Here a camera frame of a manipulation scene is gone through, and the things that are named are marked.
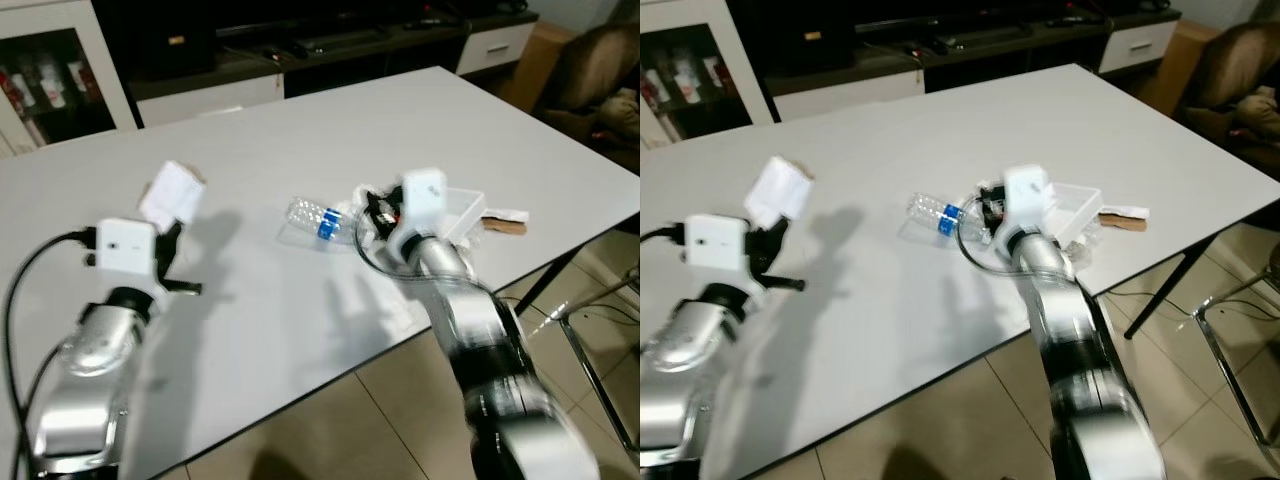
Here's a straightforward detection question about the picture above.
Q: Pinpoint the dark tv cabinet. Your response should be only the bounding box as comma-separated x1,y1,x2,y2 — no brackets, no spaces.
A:
90,0,542,130
728,0,1183,125

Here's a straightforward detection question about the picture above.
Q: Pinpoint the brown armchair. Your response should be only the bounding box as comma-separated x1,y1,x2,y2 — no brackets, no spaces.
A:
534,22,641,174
1174,20,1280,171

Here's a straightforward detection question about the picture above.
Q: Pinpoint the black box with label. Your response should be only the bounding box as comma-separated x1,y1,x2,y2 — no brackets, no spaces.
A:
768,14,858,78
128,18,218,83

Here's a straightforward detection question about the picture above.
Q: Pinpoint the grey right arm cable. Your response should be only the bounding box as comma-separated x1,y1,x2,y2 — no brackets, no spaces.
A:
353,232,423,288
958,222,1033,278

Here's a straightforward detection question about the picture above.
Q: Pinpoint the brown cardboard box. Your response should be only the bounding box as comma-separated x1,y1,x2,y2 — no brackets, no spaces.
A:
497,20,580,114
1134,17,1217,117

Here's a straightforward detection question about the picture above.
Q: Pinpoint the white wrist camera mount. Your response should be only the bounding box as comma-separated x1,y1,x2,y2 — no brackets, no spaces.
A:
684,212,750,274
384,167,449,252
96,217,162,274
994,162,1058,252

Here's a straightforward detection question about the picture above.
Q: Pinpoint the metal frame chair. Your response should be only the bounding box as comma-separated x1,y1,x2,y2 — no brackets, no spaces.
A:
1189,268,1280,447
556,267,641,464

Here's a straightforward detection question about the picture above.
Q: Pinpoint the white glass door cabinet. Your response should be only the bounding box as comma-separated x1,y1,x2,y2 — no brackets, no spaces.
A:
640,0,776,151
0,0,139,160

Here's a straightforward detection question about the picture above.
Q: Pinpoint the white paper carton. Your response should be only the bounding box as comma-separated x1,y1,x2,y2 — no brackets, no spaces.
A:
744,154,814,225
138,159,208,230

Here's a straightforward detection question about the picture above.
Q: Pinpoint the clear plastic food container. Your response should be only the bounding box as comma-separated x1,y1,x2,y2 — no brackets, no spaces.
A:
1044,181,1105,248
440,186,489,243

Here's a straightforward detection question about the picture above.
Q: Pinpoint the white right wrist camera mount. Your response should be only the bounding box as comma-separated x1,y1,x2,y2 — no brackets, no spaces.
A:
384,167,449,252
994,162,1058,252

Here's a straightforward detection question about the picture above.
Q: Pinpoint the brown and white paper wrapper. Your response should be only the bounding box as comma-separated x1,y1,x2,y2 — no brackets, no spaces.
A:
1097,202,1150,234
482,207,530,237

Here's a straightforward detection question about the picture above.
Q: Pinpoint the white table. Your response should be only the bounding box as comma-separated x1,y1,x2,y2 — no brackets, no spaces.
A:
640,62,1280,480
0,65,641,480

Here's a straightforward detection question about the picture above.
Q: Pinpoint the wide white cabinet drawer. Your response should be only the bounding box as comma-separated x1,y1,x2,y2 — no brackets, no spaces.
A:
771,70,926,124
136,74,287,129

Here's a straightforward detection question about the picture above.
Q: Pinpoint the clear bottle with blue label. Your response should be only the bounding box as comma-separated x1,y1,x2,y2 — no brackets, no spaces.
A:
284,196,353,245
904,191,967,240

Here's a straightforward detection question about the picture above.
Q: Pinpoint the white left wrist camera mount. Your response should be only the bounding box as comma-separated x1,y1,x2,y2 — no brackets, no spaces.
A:
684,212,750,274
96,217,162,274

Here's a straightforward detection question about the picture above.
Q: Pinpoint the small white cabinet drawer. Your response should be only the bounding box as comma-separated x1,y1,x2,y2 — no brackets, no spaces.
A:
1097,18,1180,75
454,20,539,78

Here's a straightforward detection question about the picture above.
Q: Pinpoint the black remote control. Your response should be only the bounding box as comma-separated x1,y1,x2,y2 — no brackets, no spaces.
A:
288,35,353,58
904,34,963,57

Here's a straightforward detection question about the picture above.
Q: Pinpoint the white and red bottle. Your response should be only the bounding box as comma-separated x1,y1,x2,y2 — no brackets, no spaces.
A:
671,60,702,107
36,60,67,110

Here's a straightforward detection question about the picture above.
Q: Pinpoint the black table leg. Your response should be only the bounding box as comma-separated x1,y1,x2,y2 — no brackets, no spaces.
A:
513,247,582,318
1122,234,1217,342

